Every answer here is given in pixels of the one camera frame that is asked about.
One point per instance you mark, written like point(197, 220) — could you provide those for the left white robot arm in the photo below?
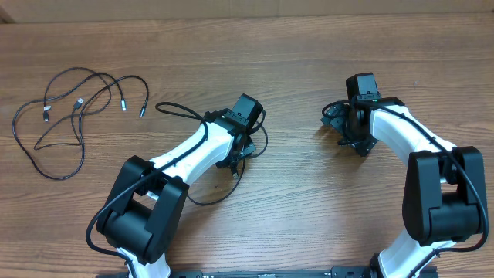
point(141, 214)

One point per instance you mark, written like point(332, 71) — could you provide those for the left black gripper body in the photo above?
point(237, 158)

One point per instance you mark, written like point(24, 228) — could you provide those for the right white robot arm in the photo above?
point(444, 207)

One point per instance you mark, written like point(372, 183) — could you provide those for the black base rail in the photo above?
point(270, 273)

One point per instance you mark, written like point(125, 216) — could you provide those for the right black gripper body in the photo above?
point(337, 121)

